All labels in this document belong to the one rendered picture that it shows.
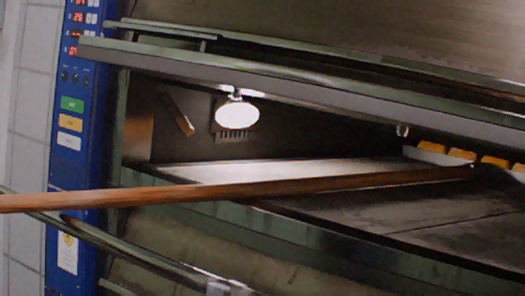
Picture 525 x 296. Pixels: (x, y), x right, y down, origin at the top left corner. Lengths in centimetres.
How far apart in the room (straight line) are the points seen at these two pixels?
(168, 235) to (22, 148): 54
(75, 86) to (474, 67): 97
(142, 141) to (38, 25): 43
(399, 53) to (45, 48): 100
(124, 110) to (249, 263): 42
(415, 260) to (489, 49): 35
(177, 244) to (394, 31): 65
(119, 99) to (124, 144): 9
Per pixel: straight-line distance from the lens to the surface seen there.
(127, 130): 220
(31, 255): 253
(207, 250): 205
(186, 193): 189
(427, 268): 169
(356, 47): 174
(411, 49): 168
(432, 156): 270
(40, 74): 246
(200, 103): 231
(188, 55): 183
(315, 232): 183
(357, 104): 157
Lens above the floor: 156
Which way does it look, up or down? 8 degrees down
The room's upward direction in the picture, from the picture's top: 6 degrees clockwise
